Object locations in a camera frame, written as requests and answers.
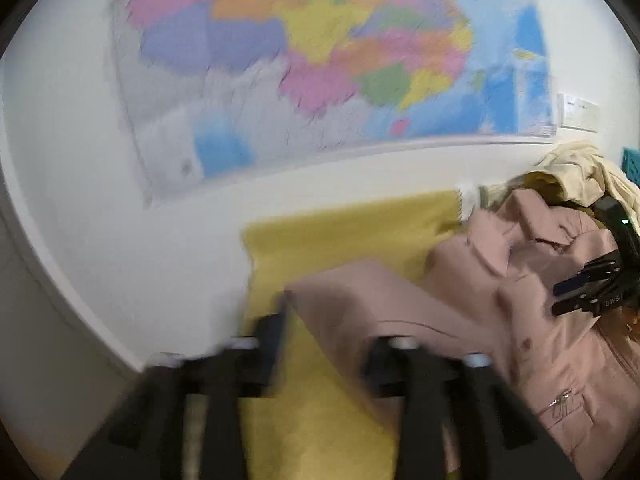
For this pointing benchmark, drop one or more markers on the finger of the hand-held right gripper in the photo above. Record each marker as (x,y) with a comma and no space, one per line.
(575,305)
(567,285)

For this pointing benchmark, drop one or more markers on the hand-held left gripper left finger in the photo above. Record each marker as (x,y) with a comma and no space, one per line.
(274,332)

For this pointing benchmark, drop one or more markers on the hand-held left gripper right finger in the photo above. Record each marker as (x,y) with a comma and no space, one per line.
(396,366)

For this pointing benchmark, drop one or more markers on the pink jacket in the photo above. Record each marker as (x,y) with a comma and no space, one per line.
(525,285)

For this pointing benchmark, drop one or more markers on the orange garment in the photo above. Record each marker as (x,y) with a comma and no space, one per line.
(631,325)

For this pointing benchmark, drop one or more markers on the cream garment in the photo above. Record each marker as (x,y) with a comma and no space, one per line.
(580,170)

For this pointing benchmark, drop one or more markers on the yellow table cloth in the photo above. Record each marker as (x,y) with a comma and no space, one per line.
(345,240)

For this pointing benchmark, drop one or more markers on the striped printed cloth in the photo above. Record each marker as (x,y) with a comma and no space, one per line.
(480,200)

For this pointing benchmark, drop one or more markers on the teal wall panel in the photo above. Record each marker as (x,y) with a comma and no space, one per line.
(631,165)

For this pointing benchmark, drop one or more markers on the white wall switch plate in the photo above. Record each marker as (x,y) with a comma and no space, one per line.
(578,111)

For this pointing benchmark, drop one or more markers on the colourful wall map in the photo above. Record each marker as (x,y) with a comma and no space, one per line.
(320,60)

